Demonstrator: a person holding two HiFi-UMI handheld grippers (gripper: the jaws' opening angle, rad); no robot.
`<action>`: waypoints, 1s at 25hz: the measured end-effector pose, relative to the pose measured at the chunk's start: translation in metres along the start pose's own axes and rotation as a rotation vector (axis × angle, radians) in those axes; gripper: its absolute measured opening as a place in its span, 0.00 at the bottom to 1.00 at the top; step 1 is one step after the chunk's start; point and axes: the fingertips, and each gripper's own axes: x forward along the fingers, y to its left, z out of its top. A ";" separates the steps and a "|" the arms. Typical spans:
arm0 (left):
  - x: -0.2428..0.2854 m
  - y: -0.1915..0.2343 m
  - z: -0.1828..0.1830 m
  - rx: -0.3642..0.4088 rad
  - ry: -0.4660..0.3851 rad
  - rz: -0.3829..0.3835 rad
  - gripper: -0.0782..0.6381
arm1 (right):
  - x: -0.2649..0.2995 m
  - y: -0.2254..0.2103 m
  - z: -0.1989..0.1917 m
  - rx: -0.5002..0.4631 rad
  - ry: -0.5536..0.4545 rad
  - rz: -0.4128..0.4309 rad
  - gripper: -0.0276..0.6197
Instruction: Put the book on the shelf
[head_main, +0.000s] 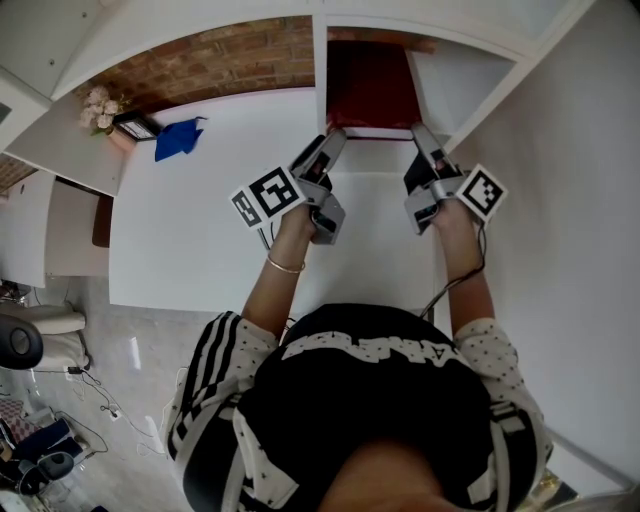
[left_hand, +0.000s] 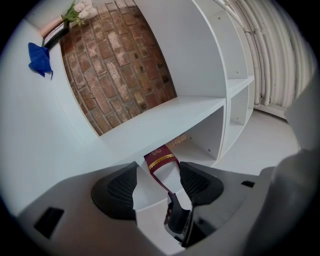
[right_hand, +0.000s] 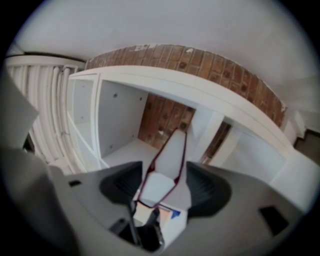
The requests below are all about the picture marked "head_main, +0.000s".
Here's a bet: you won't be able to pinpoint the white wooden bookshelf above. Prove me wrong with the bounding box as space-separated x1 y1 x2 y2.
312 13 532 152

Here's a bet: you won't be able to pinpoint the black picture frame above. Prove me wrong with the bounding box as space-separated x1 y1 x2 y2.
112 110 162 145

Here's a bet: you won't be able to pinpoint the person's left forearm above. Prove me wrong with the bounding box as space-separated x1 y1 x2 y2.
240 204 315 331

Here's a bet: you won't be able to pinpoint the white side shelf board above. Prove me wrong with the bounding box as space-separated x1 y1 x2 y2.
1 97 132 197

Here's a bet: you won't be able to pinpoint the person's black white shirt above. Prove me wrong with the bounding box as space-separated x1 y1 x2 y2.
164 302 554 512

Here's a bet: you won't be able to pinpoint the gold bangle bracelet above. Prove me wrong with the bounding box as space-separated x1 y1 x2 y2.
266 254 306 275

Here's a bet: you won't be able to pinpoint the white side cabinet panel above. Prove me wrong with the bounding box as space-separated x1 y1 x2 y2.
0 169 57 290

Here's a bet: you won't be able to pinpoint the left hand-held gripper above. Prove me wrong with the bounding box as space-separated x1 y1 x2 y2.
229 127 349 247

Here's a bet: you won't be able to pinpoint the white curved hutch shelf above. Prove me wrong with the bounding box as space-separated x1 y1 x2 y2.
0 0 314 104

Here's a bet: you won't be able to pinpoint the dark grey round device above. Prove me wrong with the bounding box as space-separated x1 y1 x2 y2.
36 451 77 482

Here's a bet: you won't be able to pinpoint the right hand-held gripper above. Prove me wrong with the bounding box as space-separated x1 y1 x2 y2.
403 122 510 237

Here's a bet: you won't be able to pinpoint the checkered cloth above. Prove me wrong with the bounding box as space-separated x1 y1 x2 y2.
0 397 27 442

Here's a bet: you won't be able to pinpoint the pale artificial flowers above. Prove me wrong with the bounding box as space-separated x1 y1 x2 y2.
79 84 132 137

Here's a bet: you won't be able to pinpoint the brown wooden chair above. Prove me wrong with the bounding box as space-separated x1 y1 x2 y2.
91 193 115 249

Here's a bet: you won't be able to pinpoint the beige fabric bag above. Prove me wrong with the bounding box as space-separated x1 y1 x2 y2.
0 302 92 372

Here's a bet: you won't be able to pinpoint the person's chest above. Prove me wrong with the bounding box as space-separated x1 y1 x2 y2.
319 439 451 512

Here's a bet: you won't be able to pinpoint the dark red gold-printed book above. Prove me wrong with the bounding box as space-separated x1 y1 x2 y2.
325 39 422 142

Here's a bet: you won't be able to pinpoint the white floor cable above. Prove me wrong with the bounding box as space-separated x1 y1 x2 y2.
119 367 169 459

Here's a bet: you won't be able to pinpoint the white desk with drawers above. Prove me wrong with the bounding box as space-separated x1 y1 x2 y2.
107 84 441 321

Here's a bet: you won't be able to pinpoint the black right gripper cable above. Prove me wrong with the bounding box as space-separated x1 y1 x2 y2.
419 223 489 322

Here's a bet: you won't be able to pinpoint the blue cloth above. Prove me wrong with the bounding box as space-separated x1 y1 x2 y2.
153 115 210 164

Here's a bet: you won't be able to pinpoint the person's right forearm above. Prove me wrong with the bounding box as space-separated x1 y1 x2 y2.
434 204 497 341

